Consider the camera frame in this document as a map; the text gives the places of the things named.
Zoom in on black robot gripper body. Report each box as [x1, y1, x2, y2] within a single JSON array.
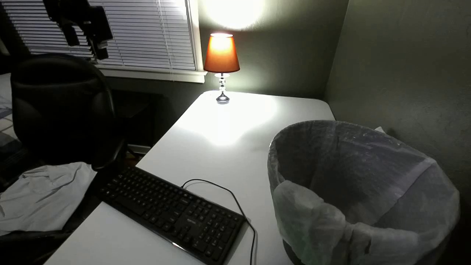
[[43, 0, 114, 60]]

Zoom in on black computer keyboard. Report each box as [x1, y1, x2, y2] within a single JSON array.
[[99, 166, 246, 265]]

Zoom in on white window blinds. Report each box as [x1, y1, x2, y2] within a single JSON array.
[[2, 0, 207, 83]]

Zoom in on black office chair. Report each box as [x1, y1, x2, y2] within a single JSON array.
[[0, 55, 127, 265]]

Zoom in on orange shade table lamp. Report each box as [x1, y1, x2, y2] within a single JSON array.
[[205, 32, 241, 105]]

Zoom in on white cloth on chair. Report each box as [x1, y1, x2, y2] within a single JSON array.
[[0, 162, 98, 236]]

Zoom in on trash bin with plastic liner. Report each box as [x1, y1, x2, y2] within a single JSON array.
[[269, 121, 460, 265]]

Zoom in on black keyboard cable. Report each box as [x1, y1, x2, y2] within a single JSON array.
[[180, 177, 260, 265]]

